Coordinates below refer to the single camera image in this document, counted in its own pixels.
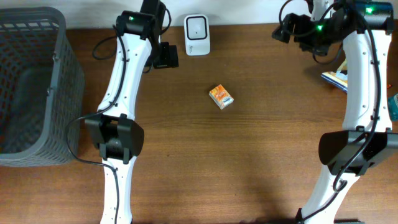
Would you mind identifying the cream chips bag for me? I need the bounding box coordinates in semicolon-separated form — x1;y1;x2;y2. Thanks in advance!
321;60;348;93

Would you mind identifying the small orange box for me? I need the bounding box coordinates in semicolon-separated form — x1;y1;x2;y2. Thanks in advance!
209;85;234;110

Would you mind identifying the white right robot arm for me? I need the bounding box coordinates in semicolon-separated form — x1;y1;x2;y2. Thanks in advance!
272;0;397;223

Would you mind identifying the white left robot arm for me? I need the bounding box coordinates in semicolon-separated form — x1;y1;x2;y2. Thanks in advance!
85;0;178;224

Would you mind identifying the white barcode scanner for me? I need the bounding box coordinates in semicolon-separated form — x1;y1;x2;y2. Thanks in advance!
183;14;211;56

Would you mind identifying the dark grey plastic basket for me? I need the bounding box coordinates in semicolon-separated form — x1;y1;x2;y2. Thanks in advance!
1;7;85;167

